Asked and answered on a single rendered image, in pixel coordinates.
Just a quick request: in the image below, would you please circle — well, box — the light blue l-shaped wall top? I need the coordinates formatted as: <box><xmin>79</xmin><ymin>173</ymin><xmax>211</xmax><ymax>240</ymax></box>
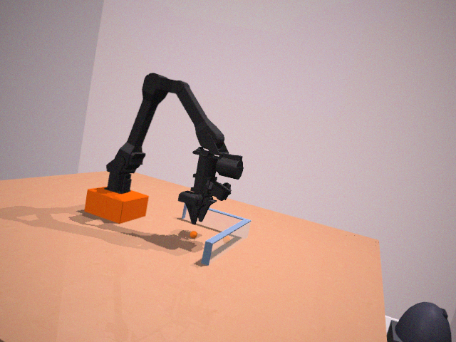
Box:
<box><xmin>201</xmin><ymin>208</ymin><xmax>251</xmax><ymax>265</ymax></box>

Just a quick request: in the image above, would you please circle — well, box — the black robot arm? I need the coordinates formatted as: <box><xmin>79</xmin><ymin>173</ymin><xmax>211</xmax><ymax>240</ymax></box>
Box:
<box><xmin>104</xmin><ymin>73</ymin><xmax>244</xmax><ymax>201</ymax></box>

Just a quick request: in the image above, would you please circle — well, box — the clear low l-shaped wall with blue top edges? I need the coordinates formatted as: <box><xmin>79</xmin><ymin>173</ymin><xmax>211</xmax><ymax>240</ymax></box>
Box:
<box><xmin>182</xmin><ymin>205</ymin><xmax>251</xmax><ymax>265</ymax></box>

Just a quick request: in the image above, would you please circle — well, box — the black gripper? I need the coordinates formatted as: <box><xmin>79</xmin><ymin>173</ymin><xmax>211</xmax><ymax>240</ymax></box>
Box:
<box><xmin>178</xmin><ymin>171</ymin><xmax>217</xmax><ymax>225</ymax></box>

